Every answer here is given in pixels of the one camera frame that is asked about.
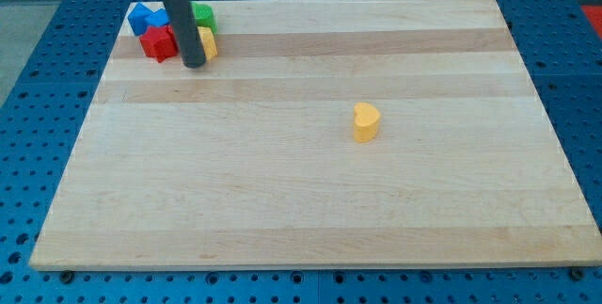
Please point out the wooden board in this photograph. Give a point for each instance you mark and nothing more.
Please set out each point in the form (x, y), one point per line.
(249, 162)

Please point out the red star block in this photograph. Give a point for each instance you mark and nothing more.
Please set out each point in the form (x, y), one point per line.
(158, 42)

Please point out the blue block left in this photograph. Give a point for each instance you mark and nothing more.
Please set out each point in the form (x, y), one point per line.
(137, 18)

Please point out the yellow block behind rod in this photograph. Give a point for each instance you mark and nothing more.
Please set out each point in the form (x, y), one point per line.
(208, 42)

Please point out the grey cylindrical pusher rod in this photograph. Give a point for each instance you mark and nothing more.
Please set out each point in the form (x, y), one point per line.
(183, 23)

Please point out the green block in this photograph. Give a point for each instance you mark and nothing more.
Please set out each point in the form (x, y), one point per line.
(204, 16)

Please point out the red object at right edge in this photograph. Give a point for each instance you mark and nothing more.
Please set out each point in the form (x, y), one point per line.
(593, 14)

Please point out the blue block small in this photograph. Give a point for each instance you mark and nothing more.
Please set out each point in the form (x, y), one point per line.
(157, 18)

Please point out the yellow heart block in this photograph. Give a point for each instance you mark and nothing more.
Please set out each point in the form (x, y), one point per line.
(366, 122)

